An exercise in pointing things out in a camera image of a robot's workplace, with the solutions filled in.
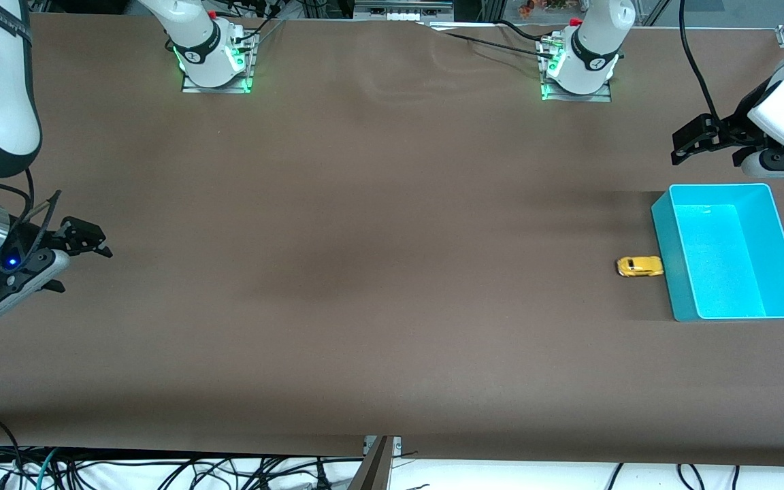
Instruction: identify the yellow toy beetle car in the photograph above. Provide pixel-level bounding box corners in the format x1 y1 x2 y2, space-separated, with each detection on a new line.
615 256 665 278

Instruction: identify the cyan plastic bin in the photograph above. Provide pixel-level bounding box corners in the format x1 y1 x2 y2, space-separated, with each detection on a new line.
650 183 784 322

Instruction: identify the orange plastic item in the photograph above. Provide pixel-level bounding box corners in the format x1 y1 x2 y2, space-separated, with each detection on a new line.
518 0 570 18

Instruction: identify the brown table cover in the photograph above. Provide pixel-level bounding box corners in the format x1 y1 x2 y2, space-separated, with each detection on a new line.
0 14 784 468

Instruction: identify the grey power strip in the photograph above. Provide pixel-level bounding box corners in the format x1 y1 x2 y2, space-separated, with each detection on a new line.
353 0 455 21

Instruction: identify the dark metal table leg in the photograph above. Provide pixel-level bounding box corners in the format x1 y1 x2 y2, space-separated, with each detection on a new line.
348 436 393 490

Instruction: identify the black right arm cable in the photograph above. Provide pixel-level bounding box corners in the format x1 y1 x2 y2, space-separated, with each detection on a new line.
0 167 63 246

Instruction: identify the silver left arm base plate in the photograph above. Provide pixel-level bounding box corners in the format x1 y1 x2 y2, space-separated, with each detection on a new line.
540 37 614 103

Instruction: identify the teal floor cable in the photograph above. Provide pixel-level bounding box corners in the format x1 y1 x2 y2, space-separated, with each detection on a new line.
33 448 61 490

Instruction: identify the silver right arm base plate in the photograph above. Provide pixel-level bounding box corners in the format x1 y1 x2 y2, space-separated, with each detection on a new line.
181 27 255 95

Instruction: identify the short black table cable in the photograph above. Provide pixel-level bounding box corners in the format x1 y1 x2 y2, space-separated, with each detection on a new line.
497 19 556 43

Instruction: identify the long black table cable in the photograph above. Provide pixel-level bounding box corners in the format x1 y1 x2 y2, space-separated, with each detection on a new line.
416 22 556 62

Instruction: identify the looped black hanging cable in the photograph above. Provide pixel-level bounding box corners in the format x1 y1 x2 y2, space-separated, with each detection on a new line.
676 464 706 490

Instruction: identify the black floor cable tangle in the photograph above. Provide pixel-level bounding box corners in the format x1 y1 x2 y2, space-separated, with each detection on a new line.
0 446 365 490

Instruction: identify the silver table bracket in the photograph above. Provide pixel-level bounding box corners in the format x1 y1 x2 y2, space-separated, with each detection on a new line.
363 436 403 458

